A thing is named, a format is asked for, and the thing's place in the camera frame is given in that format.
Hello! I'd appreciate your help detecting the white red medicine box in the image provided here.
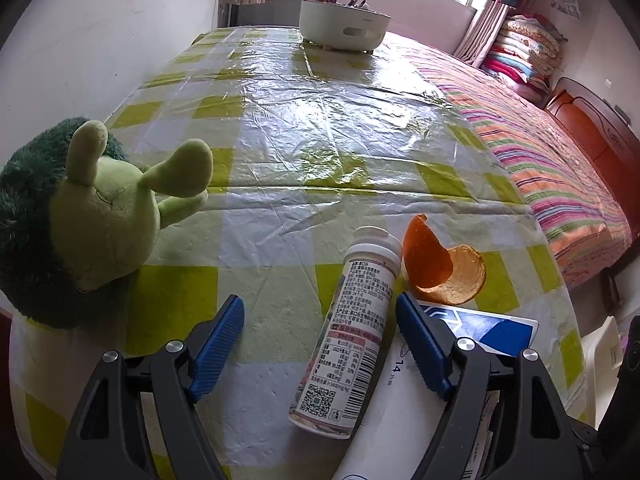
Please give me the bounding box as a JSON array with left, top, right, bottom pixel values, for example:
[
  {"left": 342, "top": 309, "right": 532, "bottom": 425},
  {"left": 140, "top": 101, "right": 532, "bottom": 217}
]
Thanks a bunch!
[{"left": 328, "top": 301, "right": 540, "bottom": 480}]

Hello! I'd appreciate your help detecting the stack of folded quilts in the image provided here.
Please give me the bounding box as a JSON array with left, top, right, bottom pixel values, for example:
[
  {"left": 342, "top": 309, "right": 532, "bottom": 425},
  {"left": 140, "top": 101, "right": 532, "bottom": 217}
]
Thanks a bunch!
[{"left": 480, "top": 14, "right": 567, "bottom": 106}]

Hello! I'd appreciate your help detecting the cream plastic trash bin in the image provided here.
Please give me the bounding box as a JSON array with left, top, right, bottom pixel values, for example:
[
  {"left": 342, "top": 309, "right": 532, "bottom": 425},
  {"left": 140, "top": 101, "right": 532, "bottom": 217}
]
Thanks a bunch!
[{"left": 582, "top": 315, "right": 624, "bottom": 429}]

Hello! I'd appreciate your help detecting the striped bed sheet mattress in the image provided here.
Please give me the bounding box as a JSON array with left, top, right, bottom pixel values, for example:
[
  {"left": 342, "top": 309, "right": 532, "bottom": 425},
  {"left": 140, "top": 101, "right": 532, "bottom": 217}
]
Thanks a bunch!
[{"left": 388, "top": 35, "right": 634, "bottom": 288}]

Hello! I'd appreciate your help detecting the orange peel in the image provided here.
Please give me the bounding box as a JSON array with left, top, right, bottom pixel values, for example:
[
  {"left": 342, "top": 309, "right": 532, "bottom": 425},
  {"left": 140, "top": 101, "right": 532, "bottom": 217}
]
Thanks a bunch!
[{"left": 402, "top": 214, "right": 487, "bottom": 307}]

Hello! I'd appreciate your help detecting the pink curtain right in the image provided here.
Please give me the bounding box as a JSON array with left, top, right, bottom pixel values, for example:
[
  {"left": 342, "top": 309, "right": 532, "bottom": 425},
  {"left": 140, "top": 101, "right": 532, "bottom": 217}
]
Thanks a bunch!
[{"left": 452, "top": 0, "right": 511, "bottom": 68}]

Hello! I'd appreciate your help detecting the white pen holder box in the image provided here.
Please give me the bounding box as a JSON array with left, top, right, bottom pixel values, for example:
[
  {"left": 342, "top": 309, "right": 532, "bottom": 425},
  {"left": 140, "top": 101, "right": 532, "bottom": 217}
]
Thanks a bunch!
[{"left": 298, "top": 0, "right": 390, "bottom": 52}]

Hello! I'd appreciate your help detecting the green broccoli plush toy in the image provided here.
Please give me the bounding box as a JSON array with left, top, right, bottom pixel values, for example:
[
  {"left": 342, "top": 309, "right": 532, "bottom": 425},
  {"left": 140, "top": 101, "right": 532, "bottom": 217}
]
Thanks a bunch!
[{"left": 1, "top": 117, "right": 214, "bottom": 328}]

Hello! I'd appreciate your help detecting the red wooden headboard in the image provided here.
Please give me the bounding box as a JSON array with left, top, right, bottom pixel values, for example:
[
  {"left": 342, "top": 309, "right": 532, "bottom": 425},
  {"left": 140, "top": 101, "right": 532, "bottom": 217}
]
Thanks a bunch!
[{"left": 544, "top": 77, "right": 639, "bottom": 240}]

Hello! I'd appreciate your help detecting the white tablet tube bottle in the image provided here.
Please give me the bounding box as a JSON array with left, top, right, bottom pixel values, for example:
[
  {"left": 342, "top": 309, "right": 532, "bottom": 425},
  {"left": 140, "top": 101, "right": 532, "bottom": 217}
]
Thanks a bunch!
[{"left": 288, "top": 226, "right": 401, "bottom": 440}]

